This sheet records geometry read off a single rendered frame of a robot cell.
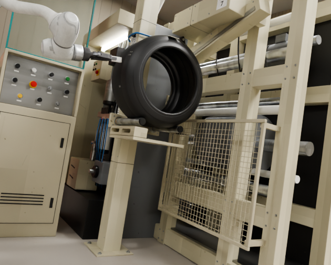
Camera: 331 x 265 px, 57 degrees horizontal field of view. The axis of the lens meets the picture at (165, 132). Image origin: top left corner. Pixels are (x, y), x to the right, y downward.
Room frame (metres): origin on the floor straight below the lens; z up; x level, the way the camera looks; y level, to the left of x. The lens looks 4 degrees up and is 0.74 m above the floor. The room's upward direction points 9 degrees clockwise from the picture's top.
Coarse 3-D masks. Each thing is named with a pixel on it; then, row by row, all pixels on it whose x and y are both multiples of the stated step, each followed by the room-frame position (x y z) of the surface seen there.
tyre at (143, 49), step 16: (128, 48) 1.87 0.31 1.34; (144, 48) 1.75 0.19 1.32; (160, 48) 1.79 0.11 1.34; (176, 48) 1.85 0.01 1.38; (128, 64) 1.74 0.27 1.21; (144, 64) 1.75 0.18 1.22; (176, 64) 2.16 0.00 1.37; (192, 64) 1.93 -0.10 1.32; (112, 80) 1.89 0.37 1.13; (128, 80) 1.74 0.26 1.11; (176, 80) 2.20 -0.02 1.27; (192, 80) 2.11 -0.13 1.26; (128, 96) 1.77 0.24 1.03; (144, 96) 1.77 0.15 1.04; (176, 96) 2.21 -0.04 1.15; (192, 96) 1.98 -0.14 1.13; (128, 112) 1.89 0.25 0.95; (144, 112) 1.80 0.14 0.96; (160, 112) 1.83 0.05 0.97; (176, 112) 2.17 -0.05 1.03; (192, 112) 1.98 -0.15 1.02
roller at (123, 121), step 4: (116, 120) 2.07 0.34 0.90; (120, 120) 2.01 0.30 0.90; (124, 120) 1.96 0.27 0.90; (128, 120) 1.91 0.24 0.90; (132, 120) 1.86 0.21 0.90; (136, 120) 1.82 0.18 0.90; (140, 120) 1.79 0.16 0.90; (144, 120) 1.81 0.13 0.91; (120, 124) 2.04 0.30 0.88; (124, 124) 1.99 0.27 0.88; (128, 124) 1.93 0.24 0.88; (132, 124) 1.88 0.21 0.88; (136, 124) 1.84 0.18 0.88; (140, 124) 1.80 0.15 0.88
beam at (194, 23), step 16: (208, 0) 1.94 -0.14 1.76; (240, 0) 1.80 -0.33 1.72; (176, 16) 2.25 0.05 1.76; (192, 16) 2.07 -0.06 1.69; (208, 16) 1.92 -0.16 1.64; (224, 16) 1.87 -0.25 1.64; (240, 16) 1.84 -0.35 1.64; (176, 32) 2.24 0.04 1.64; (192, 32) 2.19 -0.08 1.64; (208, 32) 2.15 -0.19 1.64
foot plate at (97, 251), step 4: (88, 244) 2.23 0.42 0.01; (92, 244) 2.24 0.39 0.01; (96, 244) 2.25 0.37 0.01; (92, 248) 2.17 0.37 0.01; (96, 248) 2.18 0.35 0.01; (120, 248) 2.26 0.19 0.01; (124, 248) 2.27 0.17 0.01; (92, 252) 2.11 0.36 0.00; (96, 252) 2.10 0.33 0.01; (100, 252) 2.08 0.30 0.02; (104, 252) 2.12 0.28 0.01; (108, 252) 2.13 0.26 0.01; (112, 252) 2.15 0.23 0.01; (116, 252) 2.16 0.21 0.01; (120, 252) 2.17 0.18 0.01; (124, 252) 2.18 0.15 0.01; (128, 252) 2.19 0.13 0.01; (96, 256) 2.05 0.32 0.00; (100, 256) 2.06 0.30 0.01; (104, 256) 2.07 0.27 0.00; (108, 256) 2.09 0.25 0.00
